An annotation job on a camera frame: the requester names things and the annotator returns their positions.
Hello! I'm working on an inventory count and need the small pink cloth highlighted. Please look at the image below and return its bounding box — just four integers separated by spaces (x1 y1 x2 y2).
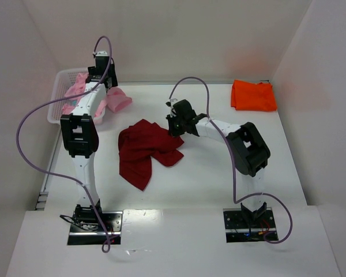
106 87 132 113

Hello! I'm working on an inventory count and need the dark red t shirt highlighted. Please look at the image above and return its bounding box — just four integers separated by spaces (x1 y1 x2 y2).
118 119 184 191

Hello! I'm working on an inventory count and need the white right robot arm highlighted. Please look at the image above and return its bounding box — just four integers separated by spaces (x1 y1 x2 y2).
166 99 270 224

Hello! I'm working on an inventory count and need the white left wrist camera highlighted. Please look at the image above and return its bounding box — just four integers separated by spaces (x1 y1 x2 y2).
92 51 109 58

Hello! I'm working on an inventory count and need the orange folded t shirt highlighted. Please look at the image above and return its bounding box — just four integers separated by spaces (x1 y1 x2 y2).
231 80 277 112

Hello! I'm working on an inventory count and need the pink t shirt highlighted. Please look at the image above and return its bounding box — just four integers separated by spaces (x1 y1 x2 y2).
62 73 107 125

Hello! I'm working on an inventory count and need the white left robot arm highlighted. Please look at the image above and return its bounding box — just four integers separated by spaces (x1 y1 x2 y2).
60 51 117 232

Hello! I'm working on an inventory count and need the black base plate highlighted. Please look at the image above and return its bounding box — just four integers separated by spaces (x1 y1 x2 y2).
67 211 123 246
223 208 279 243

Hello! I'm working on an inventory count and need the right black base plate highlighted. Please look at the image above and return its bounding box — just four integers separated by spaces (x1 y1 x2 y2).
223 208 279 243

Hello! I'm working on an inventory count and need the white plastic laundry basket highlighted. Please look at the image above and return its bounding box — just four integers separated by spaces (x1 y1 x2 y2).
47 68 106 126

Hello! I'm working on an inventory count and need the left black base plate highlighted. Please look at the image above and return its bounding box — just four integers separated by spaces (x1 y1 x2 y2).
67 211 123 246

